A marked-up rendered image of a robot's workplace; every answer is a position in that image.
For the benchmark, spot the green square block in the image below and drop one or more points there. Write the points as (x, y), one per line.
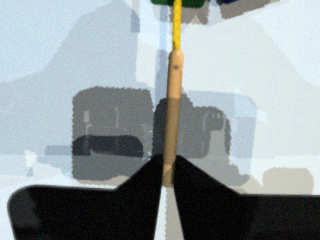
(184, 3)

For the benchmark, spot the blue cylinder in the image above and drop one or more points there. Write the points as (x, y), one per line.
(227, 1)

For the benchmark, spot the thin wooden stick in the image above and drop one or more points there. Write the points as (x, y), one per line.
(173, 98)

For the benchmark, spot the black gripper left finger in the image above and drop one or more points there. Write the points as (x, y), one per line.
(58, 212)

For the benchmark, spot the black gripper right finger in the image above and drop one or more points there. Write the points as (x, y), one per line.
(209, 210)

